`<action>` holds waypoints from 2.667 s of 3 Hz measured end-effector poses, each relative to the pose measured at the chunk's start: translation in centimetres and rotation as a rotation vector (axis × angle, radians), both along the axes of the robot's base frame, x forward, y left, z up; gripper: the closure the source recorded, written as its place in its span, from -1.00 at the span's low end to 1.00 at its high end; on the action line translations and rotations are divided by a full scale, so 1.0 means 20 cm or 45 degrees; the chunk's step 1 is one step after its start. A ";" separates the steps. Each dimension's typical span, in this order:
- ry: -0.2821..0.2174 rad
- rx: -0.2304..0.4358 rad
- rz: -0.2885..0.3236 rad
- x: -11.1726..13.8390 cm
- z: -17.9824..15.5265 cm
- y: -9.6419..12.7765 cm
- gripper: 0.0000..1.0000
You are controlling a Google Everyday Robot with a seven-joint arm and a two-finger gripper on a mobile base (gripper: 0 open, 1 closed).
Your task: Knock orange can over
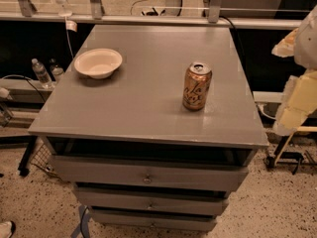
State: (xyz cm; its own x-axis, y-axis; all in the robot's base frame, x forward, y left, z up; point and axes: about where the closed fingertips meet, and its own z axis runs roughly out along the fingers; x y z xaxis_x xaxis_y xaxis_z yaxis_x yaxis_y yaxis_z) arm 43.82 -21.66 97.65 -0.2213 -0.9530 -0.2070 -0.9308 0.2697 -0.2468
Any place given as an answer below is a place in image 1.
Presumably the bottom grey drawer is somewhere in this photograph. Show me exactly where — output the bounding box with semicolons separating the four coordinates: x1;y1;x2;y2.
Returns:
90;210;217;232

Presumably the clear water bottle left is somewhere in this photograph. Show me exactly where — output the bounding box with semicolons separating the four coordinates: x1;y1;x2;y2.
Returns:
32;59;53;89

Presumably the grey drawer cabinet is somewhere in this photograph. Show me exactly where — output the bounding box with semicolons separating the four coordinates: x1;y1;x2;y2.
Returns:
30;26;267;220

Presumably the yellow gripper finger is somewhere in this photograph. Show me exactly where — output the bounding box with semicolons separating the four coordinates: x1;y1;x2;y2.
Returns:
271;28;298;58
273;69;317;136

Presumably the middle grey drawer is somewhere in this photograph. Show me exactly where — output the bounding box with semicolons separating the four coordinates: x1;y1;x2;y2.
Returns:
73;187;229;215

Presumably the black cable on rail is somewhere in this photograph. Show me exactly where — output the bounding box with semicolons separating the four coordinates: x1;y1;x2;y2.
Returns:
219;15;247;64

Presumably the white shoe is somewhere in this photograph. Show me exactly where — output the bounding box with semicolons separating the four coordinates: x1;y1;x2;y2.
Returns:
0;221;16;238

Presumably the clear water bottle right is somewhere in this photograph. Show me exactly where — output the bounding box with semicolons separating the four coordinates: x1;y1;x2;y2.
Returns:
49;59;64;82

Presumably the clear water bottle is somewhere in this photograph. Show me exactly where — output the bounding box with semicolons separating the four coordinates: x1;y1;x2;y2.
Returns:
49;59;64;82
32;59;53;89

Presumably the orange soda can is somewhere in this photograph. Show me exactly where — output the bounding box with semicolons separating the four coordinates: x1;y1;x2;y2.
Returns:
182;61;212;110

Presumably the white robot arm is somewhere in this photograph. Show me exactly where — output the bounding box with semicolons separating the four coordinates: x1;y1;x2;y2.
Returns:
271;6;317;136

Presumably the yellow black stand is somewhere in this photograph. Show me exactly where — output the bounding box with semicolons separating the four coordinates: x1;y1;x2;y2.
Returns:
264;133;316;175

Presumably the grey drawer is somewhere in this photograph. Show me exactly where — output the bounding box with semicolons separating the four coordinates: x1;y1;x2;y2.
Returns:
73;187;229;215
50;156;249;191
90;210;217;232

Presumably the top grey drawer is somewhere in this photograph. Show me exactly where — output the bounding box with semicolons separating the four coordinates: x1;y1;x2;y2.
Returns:
50;156;249;191

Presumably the white paper bowl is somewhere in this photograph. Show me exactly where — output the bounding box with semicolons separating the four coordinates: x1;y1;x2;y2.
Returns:
74;49;123;79

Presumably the wire mesh basket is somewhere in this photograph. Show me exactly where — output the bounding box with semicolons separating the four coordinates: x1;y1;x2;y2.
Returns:
31;144;53;175

